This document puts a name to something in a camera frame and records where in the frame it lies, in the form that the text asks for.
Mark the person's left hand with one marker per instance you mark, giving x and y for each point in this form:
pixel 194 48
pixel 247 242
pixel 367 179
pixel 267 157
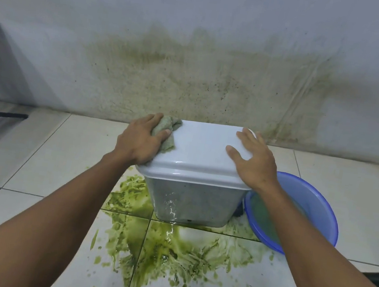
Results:
pixel 138 141

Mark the person's right hand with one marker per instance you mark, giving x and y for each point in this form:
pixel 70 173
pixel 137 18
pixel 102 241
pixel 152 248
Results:
pixel 255 161

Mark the green stained cleaning cloth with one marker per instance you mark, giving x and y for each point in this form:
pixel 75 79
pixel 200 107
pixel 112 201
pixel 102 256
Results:
pixel 170 125

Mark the grey pedal bin white lid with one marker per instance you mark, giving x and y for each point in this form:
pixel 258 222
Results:
pixel 196 170

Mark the person's left forearm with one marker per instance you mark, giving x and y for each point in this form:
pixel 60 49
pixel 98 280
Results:
pixel 36 229

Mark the person's right forearm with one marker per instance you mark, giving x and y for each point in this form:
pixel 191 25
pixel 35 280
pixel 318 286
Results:
pixel 326 273

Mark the blue plastic basin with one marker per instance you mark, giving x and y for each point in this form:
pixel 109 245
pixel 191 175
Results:
pixel 311 204

